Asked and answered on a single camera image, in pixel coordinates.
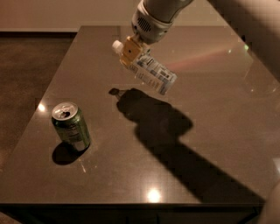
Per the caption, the clear plastic bottle blue label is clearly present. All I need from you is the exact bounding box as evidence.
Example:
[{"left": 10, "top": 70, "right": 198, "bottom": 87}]
[{"left": 112, "top": 40, "right": 177, "bottom": 95}]

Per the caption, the green soda can near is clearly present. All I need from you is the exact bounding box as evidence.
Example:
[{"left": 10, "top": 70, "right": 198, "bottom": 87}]
[{"left": 52, "top": 101, "right": 90, "bottom": 151}]

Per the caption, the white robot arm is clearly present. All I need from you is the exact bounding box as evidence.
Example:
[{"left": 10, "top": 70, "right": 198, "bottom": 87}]
[{"left": 117, "top": 0, "right": 280, "bottom": 224}]

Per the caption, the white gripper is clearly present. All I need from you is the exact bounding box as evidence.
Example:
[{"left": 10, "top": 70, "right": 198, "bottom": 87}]
[{"left": 120, "top": 0, "right": 172, "bottom": 67}]

